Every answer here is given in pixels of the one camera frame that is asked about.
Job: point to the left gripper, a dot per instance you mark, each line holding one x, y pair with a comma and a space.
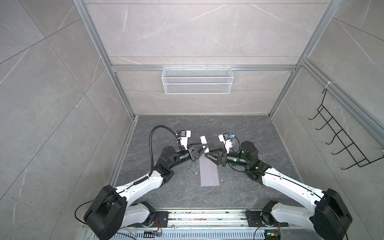
194, 154

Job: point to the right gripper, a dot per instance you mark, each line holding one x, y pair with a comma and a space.
214, 153

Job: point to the white glue stick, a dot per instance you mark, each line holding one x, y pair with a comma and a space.
204, 143

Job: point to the grey purple envelope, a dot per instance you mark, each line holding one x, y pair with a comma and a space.
208, 173

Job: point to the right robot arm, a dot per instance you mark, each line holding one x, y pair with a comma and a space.
321, 211

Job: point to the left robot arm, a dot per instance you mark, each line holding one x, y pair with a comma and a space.
115, 208

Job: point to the aluminium rail frame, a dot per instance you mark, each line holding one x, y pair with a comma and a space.
207, 220

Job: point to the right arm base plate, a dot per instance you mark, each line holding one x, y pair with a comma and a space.
257, 218

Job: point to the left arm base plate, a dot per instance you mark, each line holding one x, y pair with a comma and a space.
160, 218

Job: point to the white vented cable duct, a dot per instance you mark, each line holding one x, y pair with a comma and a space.
194, 235

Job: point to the black wire hook rack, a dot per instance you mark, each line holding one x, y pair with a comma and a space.
339, 133

